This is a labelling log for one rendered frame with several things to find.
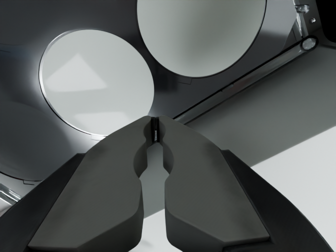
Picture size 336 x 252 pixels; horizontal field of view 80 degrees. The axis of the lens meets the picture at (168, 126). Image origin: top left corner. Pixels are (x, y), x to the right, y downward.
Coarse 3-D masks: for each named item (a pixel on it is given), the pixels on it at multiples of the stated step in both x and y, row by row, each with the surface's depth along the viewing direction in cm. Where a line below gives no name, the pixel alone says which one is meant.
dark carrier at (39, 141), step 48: (0, 0) 15; (48, 0) 15; (96, 0) 15; (288, 0) 16; (0, 48) 16; (48, 48) 17; (144, 48) 17; (0, 96) 18; (192, 96) 19; (0, 144) 21; (48, 144) 21
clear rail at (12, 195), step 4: (0, 184) 24; (0, 188) 24; (4, 188) 24; (8, 188) 24; (0, 192) 24; (4, 192) 24; (8, 192) 24; (12, 192) 24; (8, 196) 24; (12, 196) 24; (16, 196) 25; (20, 196) 25; (12, 200) 25; (16, 200) 25
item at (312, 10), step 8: (304, 0) 19; (312, 0) 18; (320, 0) 18; (328, 0) 18; (312, 8) 19; (320, 8) 18; (328, 8) 18; (304, 16) 21; (312, 16) 20; (320, 16) 19; (328, 16) 19; (312, 24) 20; (320, 24) 19; (328, 24) 19; (312, 32) 21; (320, 32) 20; (328, 32) 19; (320, 40) 20; (328, 40) 19
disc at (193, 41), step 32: (160, 0) 15; (192, 0) 15; (224, 0) 15; (256, 0) 16; (160, 32) 16; (192, 32) 16; (224, 32) 17; (256, 32) 17; (192, 64) 18; (224, 64) 18
